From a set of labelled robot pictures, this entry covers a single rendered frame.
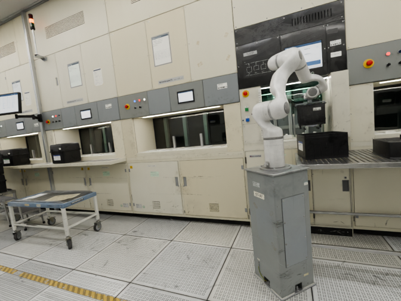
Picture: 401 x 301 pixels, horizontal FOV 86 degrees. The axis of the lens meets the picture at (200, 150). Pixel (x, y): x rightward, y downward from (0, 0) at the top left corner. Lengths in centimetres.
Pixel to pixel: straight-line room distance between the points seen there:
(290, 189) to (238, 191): 97
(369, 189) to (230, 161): 118
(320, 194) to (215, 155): 103
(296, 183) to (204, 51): 157
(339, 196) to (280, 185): 101
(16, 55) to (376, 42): 454
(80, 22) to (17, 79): 158
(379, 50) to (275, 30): 80
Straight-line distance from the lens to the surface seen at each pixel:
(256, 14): 233
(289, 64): 155
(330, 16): 228
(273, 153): 137
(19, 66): 451
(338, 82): 210
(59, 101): 372
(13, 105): 367
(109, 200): 323
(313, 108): 211
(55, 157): 342
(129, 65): 283
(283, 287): 157
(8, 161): 441
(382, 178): 226
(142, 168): 273
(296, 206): 143
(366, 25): 230
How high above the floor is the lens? 104
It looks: 5 degrees down
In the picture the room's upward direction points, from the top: 6 degrees counter-clockwise
